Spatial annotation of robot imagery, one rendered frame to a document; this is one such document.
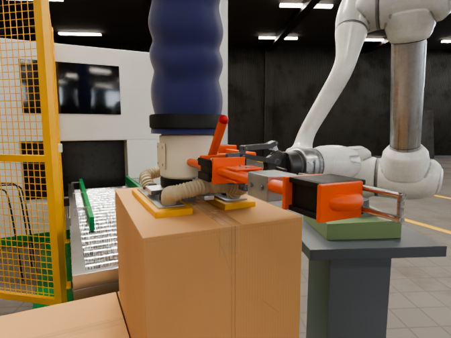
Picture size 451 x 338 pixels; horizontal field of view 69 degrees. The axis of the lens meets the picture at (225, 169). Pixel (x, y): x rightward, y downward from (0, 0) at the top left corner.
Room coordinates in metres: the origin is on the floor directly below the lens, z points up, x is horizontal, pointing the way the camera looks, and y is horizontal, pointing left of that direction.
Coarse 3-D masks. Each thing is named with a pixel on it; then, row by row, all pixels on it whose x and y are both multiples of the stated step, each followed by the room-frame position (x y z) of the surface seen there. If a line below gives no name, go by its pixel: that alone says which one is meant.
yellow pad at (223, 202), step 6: (216, 198) 0.95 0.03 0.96; (222, 198) 0.93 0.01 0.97; (240, 198) 0.93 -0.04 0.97; (246, 198) 0.93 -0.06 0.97; (216, 204) 0.92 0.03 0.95; (222, 204) 0.88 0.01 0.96; (228, 204) 0.88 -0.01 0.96; (234, 204) 0.88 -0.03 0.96; (240, 204) 0.89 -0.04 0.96; (246, 204) 0.90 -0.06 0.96; (252, 204) 0.91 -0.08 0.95
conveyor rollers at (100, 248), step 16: (96, 192) 3.10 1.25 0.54; (112, 192) 3.09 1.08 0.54; (96, 208) 2.51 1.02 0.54; (112, 208) 2.49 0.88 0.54; (80, 224) 2.06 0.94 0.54; (96, 224) 2.09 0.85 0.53; (112, 224) 2.06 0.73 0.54; (96, 240) 1.76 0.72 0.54; (112, 240) 1.79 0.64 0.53; (96, 256) 1.52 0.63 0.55; (112, 256) 1.54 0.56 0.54
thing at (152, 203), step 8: (152, 184) 1.02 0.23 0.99; (136, 192) 1.03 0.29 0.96; (144, 192) 1.01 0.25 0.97; (160, 192) 0.89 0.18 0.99; (144, 200) 0.92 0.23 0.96; (152, 200) 0.90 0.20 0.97; (160, 200) 0.89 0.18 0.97; (152, 208) 0.83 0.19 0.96; (160, 208) 0.82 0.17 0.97; (168, 208) 0.83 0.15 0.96; (176, 208) 0.83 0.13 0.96; (184, 208) 0.83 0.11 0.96; (160, 216) 0.79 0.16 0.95; (168, 216) 0.80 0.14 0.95
